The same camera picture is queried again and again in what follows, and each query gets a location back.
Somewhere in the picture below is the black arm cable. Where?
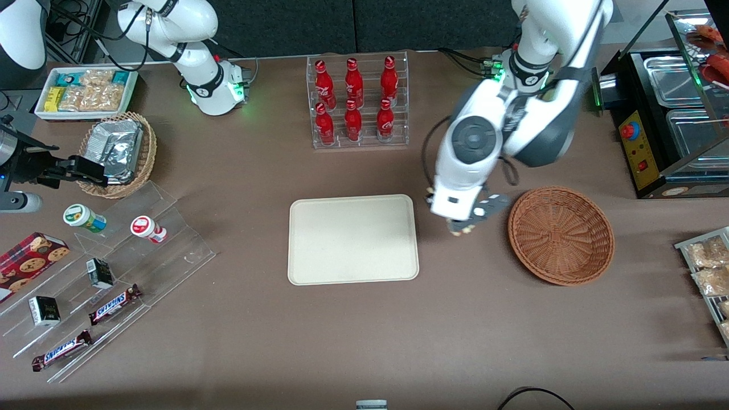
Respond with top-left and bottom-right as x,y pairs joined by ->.
421,117 -> 456,190
48,0 -> 150,72

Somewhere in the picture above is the brown snickers bar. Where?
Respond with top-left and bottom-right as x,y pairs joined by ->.
88,284 -> 143,326
31,329 -> 93,372

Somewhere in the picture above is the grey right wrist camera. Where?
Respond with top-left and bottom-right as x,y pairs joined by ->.
0,192 -> 44,215

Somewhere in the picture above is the black food warmer cabinet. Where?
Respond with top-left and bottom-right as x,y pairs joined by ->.
592,9 -> 729,200

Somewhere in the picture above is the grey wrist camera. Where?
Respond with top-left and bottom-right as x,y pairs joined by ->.
472,192 -> 511,222
0,192 -> 44,215

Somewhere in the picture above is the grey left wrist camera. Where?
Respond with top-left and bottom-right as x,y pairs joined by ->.
472,192 -> 511,222

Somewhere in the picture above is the red lid white cup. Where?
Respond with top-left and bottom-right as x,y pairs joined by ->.
130,215 -> 167,244

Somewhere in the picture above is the grey metal snack rack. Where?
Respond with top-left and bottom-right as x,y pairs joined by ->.
674,227 -> 729,348

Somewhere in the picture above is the silver foil pack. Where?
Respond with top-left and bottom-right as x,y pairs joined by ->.
85,118 -> 144,186

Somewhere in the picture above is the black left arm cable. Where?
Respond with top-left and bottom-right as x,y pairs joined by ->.
421,117 -> 456,190

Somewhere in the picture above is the brown wicker basket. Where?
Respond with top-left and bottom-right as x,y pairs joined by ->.
507,186 -> 616,286

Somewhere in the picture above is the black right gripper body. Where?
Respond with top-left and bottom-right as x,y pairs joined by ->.
0,130 -> 69,190

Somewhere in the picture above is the red cookie box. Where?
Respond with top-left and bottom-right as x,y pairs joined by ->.
0,231 -> 71,304

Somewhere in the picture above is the steel warmer pan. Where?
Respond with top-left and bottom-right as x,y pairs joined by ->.
666,108 -> 729,161
644,55 -> 708,109

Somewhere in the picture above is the red cola bottle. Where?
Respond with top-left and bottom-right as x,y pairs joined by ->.
376,98 -> 395,143
379,55 -> 399,106
343,100 -> 363,143
344,58 -> 365,109
315,102 -> 335,146
314,59 -> 337,110

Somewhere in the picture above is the dark equipment rack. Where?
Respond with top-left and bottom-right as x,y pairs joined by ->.
46,0 -> 106,63

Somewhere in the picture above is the small black carton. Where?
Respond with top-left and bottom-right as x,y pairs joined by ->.
28,295 -> 61,327
85,257 -> 114,290

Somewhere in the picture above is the white snack tray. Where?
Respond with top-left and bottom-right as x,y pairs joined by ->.
34,65 -> 139,121

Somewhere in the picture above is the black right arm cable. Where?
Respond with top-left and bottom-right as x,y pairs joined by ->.
48,0 -> 150,72

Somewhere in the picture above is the light wicker basket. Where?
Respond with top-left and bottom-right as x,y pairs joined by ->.
77,112 -> 158,199

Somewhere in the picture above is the cream plastic tray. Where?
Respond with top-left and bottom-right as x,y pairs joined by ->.
288,194 -> 420,286

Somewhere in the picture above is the clear nut snack bag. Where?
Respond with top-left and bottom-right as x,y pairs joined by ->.
80,69 -> 114,87
60,85 -> 84,112
81,84 -> 124,112

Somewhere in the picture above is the black looped floor cable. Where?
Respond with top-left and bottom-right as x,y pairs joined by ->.
497,387 -> 576,410

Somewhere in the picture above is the black base cable bundle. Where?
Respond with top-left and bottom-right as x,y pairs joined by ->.
439,48 -> 492,78

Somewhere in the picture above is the green lid white cup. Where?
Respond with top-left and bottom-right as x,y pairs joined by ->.
63,203 -> 108,234

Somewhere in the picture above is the clear acrylic bottle rack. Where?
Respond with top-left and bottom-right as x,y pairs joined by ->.
306,51 -> 409,150

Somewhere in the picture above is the clear acrylic stepped display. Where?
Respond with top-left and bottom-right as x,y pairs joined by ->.
0,181 -> 217,383

